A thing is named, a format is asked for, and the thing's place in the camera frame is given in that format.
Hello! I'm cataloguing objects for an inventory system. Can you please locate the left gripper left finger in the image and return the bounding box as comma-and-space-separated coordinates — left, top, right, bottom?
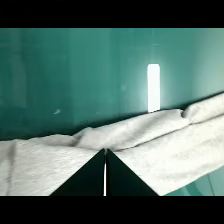
49, 148, 106, 197

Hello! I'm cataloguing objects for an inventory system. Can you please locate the light grey T-shirt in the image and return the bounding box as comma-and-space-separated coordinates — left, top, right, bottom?
0, 91, 224, 197

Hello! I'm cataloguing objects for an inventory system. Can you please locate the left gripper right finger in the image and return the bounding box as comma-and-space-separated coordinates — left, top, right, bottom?
105, 148, 160, 197

